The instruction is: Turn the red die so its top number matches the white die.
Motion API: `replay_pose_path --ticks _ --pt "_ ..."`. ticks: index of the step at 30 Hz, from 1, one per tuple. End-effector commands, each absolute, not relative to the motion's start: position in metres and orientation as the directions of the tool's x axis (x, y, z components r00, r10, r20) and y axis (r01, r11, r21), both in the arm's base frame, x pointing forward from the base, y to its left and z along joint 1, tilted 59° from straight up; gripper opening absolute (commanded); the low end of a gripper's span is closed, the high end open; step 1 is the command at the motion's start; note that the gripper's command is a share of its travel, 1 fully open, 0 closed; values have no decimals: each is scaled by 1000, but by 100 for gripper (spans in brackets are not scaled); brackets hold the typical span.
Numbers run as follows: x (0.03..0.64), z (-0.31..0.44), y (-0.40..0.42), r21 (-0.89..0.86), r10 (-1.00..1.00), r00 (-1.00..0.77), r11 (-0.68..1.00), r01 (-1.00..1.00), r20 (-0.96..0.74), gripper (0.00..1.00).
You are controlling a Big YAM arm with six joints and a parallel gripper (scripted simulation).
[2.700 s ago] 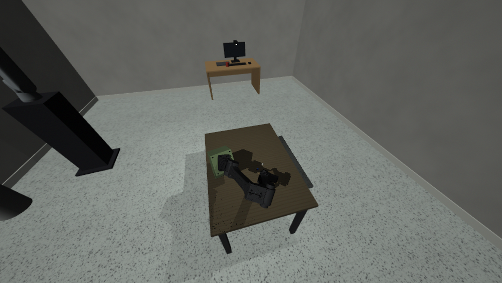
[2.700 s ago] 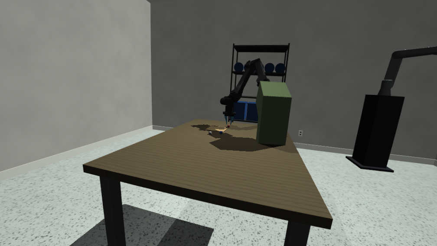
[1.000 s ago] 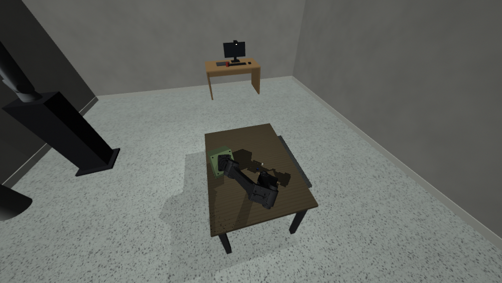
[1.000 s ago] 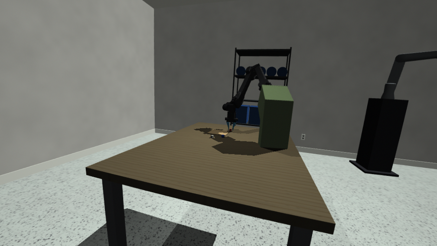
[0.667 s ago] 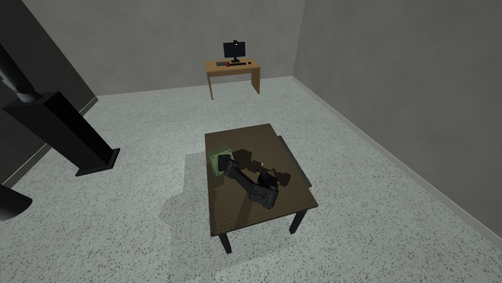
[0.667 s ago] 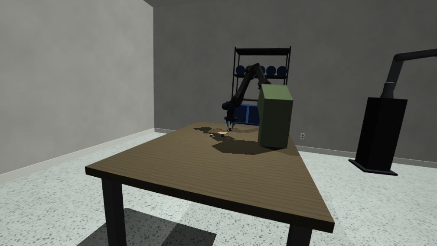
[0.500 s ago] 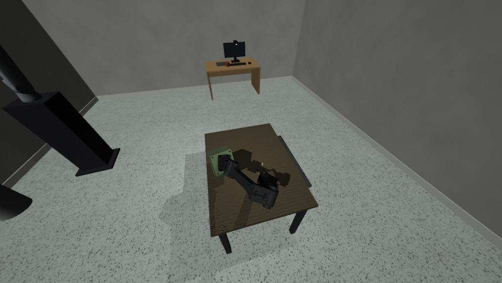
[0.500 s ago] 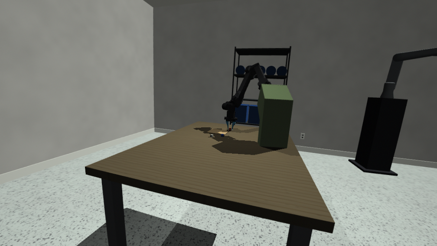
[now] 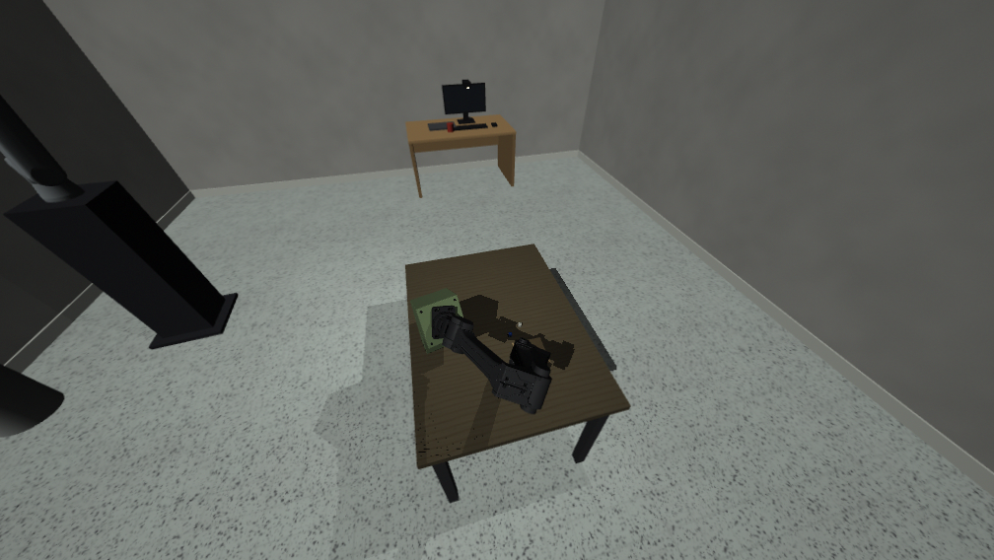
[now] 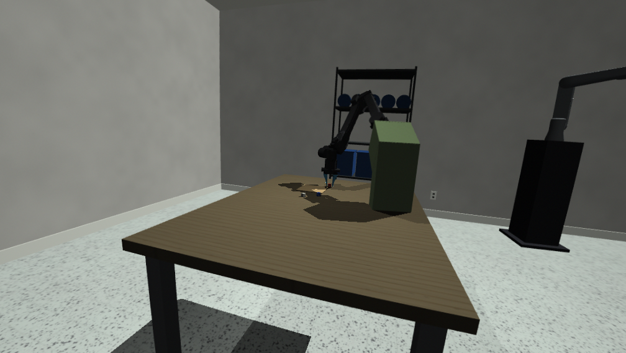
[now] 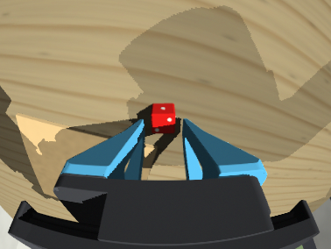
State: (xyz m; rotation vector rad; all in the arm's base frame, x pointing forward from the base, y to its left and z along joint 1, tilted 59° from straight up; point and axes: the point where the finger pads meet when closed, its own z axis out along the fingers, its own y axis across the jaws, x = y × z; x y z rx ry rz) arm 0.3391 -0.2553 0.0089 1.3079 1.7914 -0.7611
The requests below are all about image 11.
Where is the beige square mat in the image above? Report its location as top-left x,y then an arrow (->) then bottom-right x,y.
16,113 -> 158,197

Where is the red die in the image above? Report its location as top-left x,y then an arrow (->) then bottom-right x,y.
151,103 -> 175,133

